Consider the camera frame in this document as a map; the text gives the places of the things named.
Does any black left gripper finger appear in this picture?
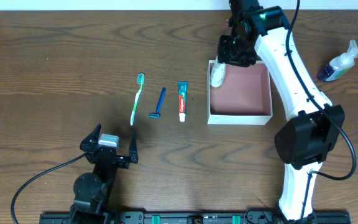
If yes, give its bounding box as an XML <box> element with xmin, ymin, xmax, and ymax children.
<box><xmin>87</xmin><ymin>124</ymin><xmax>101</xmax><ymax>144</ymax></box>
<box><xmin>129</xmin><ymin>129</ymin><xmax>138</xmax><ymax>159</ymax></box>

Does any white floral lotion tube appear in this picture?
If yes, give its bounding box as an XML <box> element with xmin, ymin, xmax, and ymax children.
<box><xmin>209</xmin><ymin>57</ymin><xmax>226</xmax><ymax>88</ymax></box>

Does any Colgate toothpaste tube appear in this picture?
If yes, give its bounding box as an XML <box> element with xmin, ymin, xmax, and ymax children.
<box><xmin>178</xmin><ymin>82</ymin><xmax>188</xmax><ymax>123</ymax></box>

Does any clear bottle blue liquid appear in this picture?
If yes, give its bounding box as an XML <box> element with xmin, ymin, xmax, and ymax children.
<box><xmin>318</xmin><ymin>40</ymin><xmax>358</xmax><ymax>82</ymax></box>

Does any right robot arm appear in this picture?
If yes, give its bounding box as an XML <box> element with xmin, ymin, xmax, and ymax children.
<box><xmin>209</xmin><ymin>1</ymin><xmax>349</xmax><ymax>223</ymax></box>

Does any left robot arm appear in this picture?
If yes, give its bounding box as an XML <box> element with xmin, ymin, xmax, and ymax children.
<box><xmin>68</xmin><ymin>124</ymin><xmax>139</xmax><ymax>224</ymax></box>

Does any blue disposable razor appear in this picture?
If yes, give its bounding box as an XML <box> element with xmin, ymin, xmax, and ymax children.
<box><xmin>148</xmin><ymin>87</ymin><xmax>166</xmax><ymax>119</ymax></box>

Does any white box pink interior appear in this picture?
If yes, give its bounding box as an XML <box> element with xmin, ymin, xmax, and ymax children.
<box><xmin>207</xmin><ymin>61</ymin><xmax>273</xmax><ymax>126</ymax></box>

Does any green white toothbrush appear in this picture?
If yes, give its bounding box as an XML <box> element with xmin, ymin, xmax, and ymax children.
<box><xmin>130</xmin><ymin>73</ymin><xmax>145</xmax><ymax>126</ymax></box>

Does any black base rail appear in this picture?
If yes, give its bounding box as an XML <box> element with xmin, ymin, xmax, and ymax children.
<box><xmin>39</xmin><ymin>209</ymin><xmax>351</xmax><ymax>224</ymax></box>

